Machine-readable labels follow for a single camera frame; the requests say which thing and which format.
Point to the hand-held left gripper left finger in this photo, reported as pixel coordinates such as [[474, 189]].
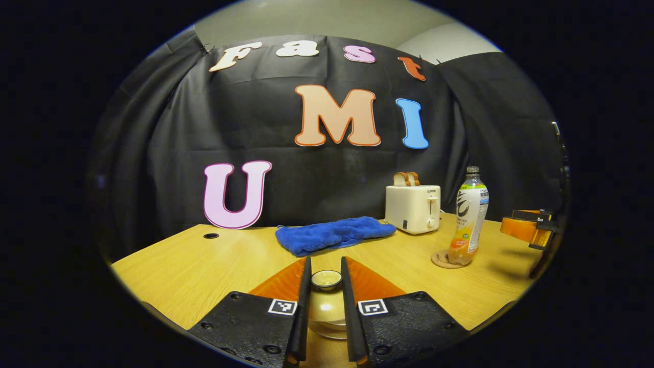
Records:
[[303, 317]]

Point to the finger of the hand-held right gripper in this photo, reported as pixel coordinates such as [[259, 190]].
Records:
[[534, 214], [518, 229]]

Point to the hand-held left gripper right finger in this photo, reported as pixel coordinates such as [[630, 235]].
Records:
[[351, 322]]

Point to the yellow ceramic teacup lid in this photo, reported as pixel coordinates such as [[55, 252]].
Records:
[[327, 280]]

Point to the clear plastic water bottle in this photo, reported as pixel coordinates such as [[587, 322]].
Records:
[[470, 220]]

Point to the round cork coaster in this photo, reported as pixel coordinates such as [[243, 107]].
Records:
[[439, 260]]

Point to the blue towel cloth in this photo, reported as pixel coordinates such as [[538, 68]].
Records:
[[332, 235]]

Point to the cream white toaster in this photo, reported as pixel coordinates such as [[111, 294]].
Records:
[[411, 209]]

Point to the toast bread slice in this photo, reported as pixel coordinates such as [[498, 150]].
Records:
[[414, 178], [400, 179]]

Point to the black backdrop cloth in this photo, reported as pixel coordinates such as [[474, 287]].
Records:
[[168, 128]]

